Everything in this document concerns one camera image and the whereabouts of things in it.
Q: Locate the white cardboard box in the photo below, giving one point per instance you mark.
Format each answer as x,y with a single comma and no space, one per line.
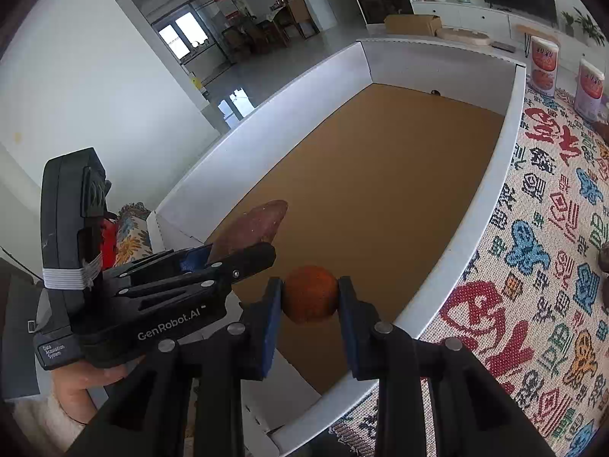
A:
390,155

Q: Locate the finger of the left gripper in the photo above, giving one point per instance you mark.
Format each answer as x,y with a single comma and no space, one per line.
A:
191,260
245,263

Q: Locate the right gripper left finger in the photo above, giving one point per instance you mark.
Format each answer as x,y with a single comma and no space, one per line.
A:
148,415

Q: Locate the white tv cabinet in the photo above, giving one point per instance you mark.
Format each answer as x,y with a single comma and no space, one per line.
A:
505,27

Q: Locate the purple sweet potato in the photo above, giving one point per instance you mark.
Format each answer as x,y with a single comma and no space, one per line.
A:
259,225

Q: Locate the patterned woven tablecloth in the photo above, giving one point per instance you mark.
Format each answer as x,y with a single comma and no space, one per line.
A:
529,303

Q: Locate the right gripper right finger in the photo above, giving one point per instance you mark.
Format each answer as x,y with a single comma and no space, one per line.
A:
472,413

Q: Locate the person's left hand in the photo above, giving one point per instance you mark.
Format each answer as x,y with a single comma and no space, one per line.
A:
71,384

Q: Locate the purple porridge can left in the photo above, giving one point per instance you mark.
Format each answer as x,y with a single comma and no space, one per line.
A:
544,58

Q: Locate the brown cardboard box on floor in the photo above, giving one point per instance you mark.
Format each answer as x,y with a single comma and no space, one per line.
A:
413,24

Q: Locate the small orange tangerine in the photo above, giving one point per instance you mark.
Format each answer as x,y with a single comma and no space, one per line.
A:
310,294

